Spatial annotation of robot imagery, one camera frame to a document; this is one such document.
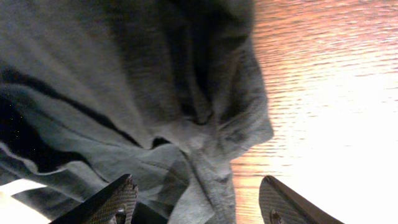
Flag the black Nike t-shirt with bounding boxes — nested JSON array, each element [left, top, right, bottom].
[[1, 0, 273, 223]]

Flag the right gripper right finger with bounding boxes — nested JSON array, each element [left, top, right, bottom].
[[259, 175, 343, 224]]

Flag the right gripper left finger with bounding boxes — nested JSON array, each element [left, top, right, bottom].
[[50, 174, 139, 224]]

